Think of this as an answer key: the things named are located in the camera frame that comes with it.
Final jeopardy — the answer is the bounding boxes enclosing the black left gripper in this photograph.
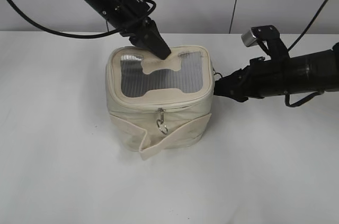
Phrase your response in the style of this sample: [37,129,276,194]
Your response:
[97,0,170,59]

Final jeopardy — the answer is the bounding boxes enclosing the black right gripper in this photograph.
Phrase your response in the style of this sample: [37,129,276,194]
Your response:
[213,58,290,102]

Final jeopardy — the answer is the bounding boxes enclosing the cream bag with clear lid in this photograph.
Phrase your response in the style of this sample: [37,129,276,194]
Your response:
[105,46,215,160]

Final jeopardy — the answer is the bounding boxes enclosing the black and silver right robot arm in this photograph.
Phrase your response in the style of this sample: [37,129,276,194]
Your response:
[214,43,338,102]

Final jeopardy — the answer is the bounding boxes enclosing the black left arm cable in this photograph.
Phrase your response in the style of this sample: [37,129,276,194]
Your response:
[0,0,157,39]

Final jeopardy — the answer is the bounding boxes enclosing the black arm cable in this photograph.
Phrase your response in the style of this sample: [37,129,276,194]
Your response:
[0,0,157,39]
[284,0,339,108]

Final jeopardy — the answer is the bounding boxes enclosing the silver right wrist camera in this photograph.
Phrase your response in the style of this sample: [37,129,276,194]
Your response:
[241,25,280,47]

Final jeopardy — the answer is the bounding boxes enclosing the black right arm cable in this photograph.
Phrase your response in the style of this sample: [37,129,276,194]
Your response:
[284,0,339,108]

